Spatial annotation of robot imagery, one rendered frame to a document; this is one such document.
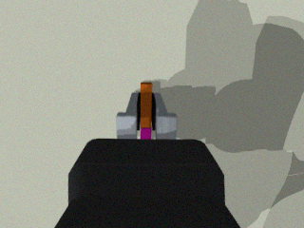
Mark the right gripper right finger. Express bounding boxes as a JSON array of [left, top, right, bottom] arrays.
[[151, 93, 178, 140]]

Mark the magenta rod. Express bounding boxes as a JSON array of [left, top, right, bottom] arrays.
[[141, 127, 151, 139]]

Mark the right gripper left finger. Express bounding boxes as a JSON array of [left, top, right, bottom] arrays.
[[116, 92, 141, 139]]

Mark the orange rod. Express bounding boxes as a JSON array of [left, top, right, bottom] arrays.
[[141, 83, 152, 128]]

